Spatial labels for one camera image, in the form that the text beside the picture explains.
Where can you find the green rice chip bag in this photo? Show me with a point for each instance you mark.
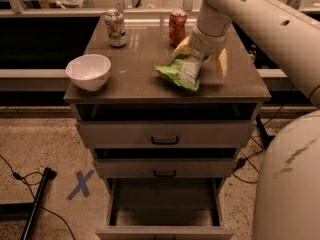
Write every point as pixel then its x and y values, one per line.
pixel 183 71

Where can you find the white bowl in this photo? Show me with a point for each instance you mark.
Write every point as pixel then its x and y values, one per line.
pixel 89 72

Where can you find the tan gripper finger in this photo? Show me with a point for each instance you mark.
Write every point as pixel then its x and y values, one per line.
pixel 184 48
pixel 221 63

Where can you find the grey drawer cabinet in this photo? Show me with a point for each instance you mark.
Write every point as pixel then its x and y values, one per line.
pixel 134 79

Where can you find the bottom drawer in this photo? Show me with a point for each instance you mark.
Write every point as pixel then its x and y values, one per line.
pixel 164 209

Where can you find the middle drawer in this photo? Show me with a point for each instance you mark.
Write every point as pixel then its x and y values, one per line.
pixel 165 163

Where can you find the red soda can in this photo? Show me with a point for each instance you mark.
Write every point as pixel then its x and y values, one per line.
pixel 177 21

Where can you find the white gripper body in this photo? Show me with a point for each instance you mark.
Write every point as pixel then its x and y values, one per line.
pixel 209 43

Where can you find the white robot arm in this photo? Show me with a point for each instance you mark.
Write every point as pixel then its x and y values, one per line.
pixel 287 205

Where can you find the green soda can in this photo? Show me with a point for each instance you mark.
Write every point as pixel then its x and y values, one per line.
pixel 115 28

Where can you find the drawer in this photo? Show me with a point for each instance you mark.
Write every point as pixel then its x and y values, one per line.
pixel 165 163
pixel 164 209
pixel 222 125

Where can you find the metal railing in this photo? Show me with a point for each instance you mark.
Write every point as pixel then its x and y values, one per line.
pixel 100 0

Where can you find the top drawer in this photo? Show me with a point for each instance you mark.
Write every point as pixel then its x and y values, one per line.
pixel 222 125

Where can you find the black stand leg left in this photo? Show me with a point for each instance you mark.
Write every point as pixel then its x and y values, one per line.
pixel 47 175

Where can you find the blue tape cross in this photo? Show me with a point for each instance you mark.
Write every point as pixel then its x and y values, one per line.
pixel 81 185

